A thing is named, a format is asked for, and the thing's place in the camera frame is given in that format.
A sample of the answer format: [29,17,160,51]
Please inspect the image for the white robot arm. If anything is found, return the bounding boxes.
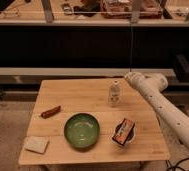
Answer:
[124,72,189,150]

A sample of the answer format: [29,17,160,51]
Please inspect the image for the clear plastic bottle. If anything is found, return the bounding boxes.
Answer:
[108,80,120,107]

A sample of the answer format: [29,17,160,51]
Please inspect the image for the orange snack box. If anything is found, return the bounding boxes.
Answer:
[112,118,135,146]

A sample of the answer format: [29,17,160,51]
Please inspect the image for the wooden table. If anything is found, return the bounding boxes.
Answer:
[19,79,170,171]

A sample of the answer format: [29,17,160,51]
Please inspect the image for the red tray on shelf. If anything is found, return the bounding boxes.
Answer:
[100,0,163,19]

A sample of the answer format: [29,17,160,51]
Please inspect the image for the green bowl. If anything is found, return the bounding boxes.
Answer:
[64,113,100,149]

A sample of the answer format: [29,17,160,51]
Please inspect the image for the brown sausage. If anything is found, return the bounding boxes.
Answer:
[40,106,61,119]

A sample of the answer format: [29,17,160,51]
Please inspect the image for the metal shelf rack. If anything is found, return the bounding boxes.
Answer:
[0,0,189,84]

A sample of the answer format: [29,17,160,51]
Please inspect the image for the white sponge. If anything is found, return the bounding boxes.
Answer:
[24,136,49,154]

